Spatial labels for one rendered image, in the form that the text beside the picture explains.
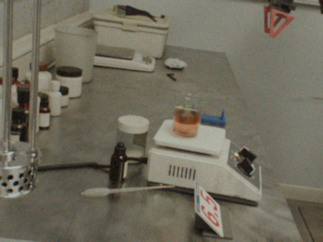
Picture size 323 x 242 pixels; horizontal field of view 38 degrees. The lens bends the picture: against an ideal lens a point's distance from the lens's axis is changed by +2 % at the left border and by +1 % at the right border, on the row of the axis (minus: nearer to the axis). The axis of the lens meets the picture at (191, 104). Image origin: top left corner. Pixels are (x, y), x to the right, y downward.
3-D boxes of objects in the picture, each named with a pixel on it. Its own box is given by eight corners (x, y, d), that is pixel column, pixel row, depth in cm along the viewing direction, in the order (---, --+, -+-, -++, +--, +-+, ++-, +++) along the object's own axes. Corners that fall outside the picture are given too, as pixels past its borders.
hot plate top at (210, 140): (225, 133, 88) (226, 128, 88) (221, 156, 77) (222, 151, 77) (164, 123, 90) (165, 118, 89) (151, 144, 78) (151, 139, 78)
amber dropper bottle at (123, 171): (112, 182, 80) (116, 145, 78) (106, 175, 82) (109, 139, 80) (128, 180, 81) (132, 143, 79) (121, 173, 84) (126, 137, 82)
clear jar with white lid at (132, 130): (124, 167, 86) (128, 127, 84) (108, 155, 91) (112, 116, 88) (150, 161, 90) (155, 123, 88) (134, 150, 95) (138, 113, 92)
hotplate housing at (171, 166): (258, 176, 90) (265, 139, 88) (259, 208, 78) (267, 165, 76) (148, 156, 92) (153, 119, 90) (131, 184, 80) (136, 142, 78)
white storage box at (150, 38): (169, 46, 223) (173, 16, 219) (164, 60, 187) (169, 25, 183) (105, 37, 222) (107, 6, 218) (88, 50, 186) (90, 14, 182)
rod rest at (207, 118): (225, 121, 122) (227, 108, 121) (225, 125, 118) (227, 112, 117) (188, 115, 122) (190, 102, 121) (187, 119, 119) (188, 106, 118)
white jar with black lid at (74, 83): (77, 99, 122) (79, 73, 120) (51, 96, 122) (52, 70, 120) (83, 93, 129) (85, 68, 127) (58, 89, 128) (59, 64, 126)
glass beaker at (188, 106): (164, 137, 80) (169, 93, 78) (176, 129, 85) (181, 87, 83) (196, 146, 79) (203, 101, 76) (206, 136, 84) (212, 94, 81)
